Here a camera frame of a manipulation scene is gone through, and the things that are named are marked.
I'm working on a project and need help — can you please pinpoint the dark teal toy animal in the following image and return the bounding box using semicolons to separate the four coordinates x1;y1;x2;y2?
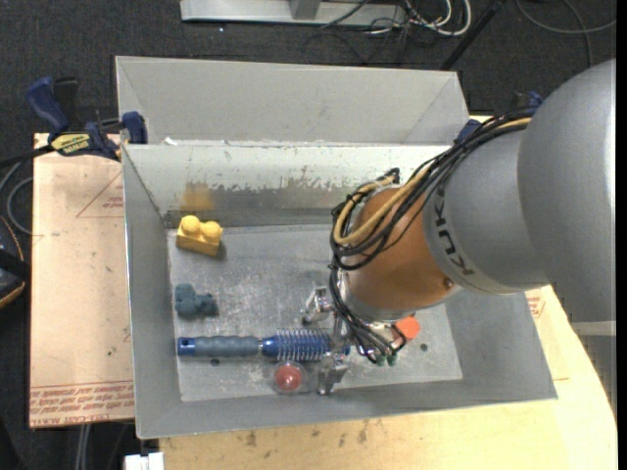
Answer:
172;282;219;319

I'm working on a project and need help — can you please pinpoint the yellow toy brick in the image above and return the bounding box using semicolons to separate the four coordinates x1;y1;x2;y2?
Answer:
174;213;224;258

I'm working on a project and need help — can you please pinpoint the grey metal bin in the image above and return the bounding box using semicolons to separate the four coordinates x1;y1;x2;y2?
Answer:
114;55;558;442

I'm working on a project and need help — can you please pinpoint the blue hairbrush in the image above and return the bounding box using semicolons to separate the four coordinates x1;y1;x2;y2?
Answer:
176;328;352;363

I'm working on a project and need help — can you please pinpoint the brown cardboard board red print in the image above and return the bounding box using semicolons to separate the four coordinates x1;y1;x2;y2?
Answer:
28;131;572;431

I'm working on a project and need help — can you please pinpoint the clear round case red centre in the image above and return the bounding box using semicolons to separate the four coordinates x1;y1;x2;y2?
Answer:
272;359;309;396

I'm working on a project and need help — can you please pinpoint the orange block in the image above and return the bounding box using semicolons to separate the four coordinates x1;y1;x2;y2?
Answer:
394;314;422;343

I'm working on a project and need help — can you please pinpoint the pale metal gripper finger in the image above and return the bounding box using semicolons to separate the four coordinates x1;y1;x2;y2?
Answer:
300;285;335;326
315;352;351;397

